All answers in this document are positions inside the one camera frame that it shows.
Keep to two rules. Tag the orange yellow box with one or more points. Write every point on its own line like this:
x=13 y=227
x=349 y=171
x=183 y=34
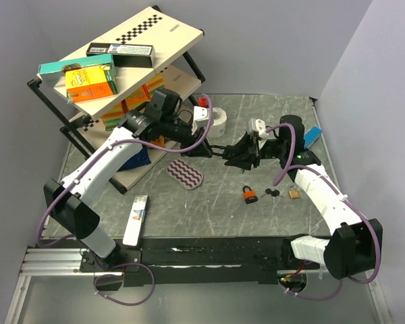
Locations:
x=88 y=83

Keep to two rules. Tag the black white long box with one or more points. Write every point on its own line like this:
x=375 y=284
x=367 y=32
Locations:
x=125 y=55

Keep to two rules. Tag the white toothpaste box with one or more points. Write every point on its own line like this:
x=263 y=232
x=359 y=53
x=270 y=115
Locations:
x=135 y=220

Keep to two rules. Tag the black headed keys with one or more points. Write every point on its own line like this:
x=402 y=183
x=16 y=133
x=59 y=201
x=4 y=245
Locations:
x=274 y=194

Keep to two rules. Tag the beige black tiered shelf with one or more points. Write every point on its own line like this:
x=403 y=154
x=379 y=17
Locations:
x=172 y=40

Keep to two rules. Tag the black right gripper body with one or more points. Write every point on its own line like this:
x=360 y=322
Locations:
x=273 y=148

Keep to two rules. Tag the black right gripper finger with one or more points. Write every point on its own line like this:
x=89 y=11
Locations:
x=243 y=161
x=246 y=145

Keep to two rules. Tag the brass padlock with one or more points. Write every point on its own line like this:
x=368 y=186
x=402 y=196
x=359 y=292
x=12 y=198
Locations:
x=294 y=192

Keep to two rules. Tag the pink striped sponge pad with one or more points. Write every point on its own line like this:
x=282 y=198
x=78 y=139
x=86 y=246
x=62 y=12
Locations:
x=189 y=177

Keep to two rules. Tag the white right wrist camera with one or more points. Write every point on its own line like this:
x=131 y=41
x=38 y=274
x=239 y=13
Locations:
x=257 y=130

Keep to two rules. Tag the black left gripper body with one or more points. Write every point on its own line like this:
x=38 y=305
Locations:
x=193 y=140

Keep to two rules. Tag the yellow green sponge pack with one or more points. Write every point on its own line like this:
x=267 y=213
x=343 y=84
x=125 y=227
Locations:
x=153 y=84
x=112 y=117
x=139 y=96

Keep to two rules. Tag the blue snack bag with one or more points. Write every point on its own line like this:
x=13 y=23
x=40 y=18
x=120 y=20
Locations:
x=140 y=159

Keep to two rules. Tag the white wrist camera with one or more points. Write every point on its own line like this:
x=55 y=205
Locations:
x=200 y=114
x=257 y=130

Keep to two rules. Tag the white toilet paper roll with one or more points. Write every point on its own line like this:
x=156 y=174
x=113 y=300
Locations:
x=218 y=127

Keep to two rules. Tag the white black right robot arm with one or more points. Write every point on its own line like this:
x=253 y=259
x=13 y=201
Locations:
x=355 y=244

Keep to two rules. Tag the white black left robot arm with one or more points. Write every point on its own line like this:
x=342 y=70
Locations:
x=69 y=201

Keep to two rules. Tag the blue silver box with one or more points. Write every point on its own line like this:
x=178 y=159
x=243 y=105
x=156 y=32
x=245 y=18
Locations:
x=312 y=136

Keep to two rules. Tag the aluminium frame rail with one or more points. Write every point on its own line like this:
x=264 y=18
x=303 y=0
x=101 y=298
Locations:
x=51 y=262

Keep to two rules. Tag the teal long box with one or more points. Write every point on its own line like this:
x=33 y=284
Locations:
x=53 y=73

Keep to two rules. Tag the orange black padlock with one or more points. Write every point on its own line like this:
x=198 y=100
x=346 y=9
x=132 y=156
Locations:
x=249 y=195

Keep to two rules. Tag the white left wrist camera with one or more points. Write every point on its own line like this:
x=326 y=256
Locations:
x=200 y=114

